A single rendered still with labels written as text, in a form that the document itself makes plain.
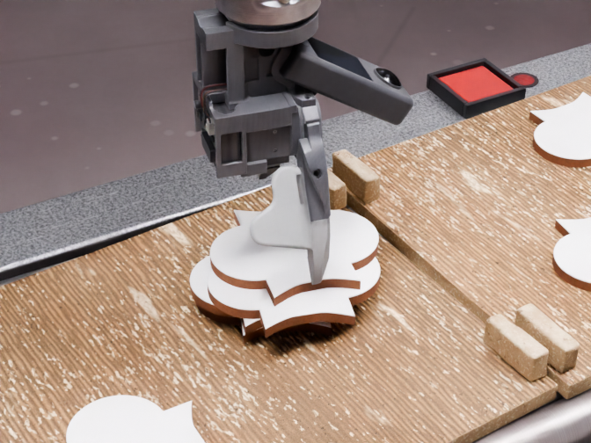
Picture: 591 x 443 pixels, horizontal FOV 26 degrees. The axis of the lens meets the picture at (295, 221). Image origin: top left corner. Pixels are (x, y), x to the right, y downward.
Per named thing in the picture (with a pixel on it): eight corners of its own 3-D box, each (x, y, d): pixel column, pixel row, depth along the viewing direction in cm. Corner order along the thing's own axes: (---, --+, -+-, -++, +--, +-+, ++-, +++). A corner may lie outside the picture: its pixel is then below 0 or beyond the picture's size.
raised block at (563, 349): (510, 333, 103) (514, 307, 102) (528, 325, 104) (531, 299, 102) (560, 377, 99) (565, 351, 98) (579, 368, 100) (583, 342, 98)
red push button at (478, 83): (435, 89, 138) (436, 77, 138) (481, 76, 141) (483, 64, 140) (467, 114, 134) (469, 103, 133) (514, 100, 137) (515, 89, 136)
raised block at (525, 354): (480, 342, 102) (483, 315, 101) (498, 334, 103) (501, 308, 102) (530, 386, 98) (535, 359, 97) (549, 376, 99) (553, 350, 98)
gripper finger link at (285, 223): (256, 295, 96) (235, 174, 96) (331, 280, 98) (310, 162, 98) (265, 297, 93) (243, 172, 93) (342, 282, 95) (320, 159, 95)
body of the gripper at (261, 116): (194, 135, 100) (186, -5, 93) (299, 118, 102) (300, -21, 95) (218, 189, 94) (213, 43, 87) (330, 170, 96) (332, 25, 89)
